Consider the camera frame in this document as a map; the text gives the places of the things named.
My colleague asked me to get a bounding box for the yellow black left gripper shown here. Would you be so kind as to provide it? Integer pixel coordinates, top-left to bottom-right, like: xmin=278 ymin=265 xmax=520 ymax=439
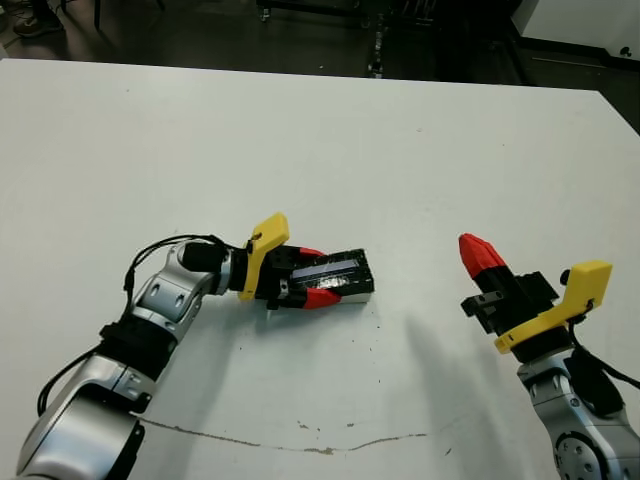
xmin=238 ymin=212 xmax=344 ymax=311

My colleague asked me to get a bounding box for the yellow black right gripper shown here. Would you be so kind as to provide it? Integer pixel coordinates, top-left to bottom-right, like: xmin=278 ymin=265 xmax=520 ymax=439
xmin=458 ymin=233 xmax=614 ymax=355

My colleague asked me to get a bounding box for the small black rectangular device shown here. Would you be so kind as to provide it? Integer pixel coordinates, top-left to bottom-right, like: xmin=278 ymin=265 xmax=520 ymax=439
xmin=288 ymin=247 xmax=375 ymax=297

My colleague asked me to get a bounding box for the small silver humanoid robot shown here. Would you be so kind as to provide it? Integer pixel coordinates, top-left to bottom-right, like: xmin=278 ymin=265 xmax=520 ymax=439
xmin=368 ymin=14 xmax=389 ymax=79

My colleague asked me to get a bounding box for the white cabinet with caster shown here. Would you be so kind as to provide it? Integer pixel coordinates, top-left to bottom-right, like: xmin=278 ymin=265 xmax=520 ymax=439
xmin=509 ymin=0 xmax=640 ymax=60

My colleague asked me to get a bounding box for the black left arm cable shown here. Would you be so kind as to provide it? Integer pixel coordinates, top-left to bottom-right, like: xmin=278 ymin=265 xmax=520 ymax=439
xmin=37 ymin=232 xmax=241 ymax=416

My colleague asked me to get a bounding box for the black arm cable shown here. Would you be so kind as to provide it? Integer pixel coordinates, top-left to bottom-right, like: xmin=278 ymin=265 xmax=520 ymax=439
xmin=564 ymin=319 xmax=640 ymax=391
xmin=37 ymin=232 xmax=241 ymax=416

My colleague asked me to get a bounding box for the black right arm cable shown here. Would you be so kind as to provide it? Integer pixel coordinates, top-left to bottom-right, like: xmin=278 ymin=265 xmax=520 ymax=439
xmin=564 ymin=319 xmax=640 ymax=391

